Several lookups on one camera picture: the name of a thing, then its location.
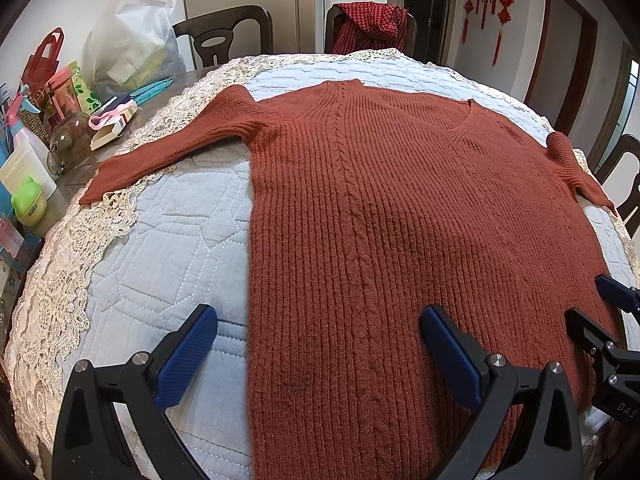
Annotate rust red knit sweater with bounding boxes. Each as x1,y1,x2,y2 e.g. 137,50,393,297
82,80,620,479

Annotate dark wooden chair right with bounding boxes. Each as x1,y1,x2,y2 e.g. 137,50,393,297
596,133,639,238

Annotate cream lace tablecloth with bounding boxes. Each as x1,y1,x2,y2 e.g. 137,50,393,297
2,48,640,476

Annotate light blue quilted cover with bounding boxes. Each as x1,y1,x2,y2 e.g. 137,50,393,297
60,54,640,480

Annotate green capped baby bottle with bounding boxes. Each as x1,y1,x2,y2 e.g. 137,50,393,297
11,177,48,228

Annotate white plastic cup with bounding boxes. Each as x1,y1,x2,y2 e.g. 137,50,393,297
0,142,56,200

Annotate glass jar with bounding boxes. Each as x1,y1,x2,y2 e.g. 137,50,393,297
47,112,93,177

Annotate small white cardboard box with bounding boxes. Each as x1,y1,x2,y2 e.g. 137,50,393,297
90,121,130,151

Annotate pink scissors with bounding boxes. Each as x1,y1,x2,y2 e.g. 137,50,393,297
88,99,138,131

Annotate green floral box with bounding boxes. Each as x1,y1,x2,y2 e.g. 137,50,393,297
67,61,102,115

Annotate pink lidded red bottle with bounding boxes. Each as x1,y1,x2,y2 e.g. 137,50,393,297
44,66,81,131

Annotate dark wooden chair with garment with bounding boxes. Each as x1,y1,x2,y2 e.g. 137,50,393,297
324,2,419,59

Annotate red checkered garment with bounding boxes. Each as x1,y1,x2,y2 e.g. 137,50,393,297
330,1,410,58

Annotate red gift bag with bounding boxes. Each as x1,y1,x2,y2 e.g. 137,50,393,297
21,27,64,96

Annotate white plastic bag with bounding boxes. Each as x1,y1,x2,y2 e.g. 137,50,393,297
80,0,186,101

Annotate dark wooden chair left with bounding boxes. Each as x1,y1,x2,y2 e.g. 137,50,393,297
172,4,273,67

